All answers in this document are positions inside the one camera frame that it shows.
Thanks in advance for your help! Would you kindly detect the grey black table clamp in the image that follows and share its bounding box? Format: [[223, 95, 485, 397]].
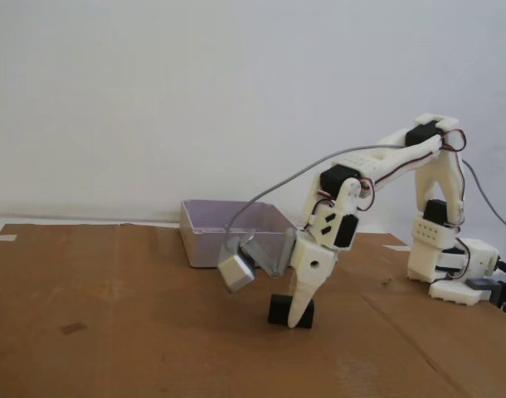
[[466, 277, 506, 320]]

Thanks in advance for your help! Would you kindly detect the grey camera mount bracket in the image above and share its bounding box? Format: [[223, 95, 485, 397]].
[[239, 226, 299, 282]]

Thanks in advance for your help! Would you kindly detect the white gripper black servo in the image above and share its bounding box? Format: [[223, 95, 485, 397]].
[[288, 210, 360, 330]]

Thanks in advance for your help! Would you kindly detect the brown cardboard sheet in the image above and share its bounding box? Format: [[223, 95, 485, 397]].
[[0, 222, 506, 398]]

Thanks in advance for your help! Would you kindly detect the grey webcam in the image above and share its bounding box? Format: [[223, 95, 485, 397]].
[[217, 235, 259, 295]]

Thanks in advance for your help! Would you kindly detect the black rectangular block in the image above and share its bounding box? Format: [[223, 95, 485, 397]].
[[267, 292, 317, 330]]

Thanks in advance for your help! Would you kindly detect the white plastic box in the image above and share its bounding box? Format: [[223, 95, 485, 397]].
[[179, 199, 303, 269]]

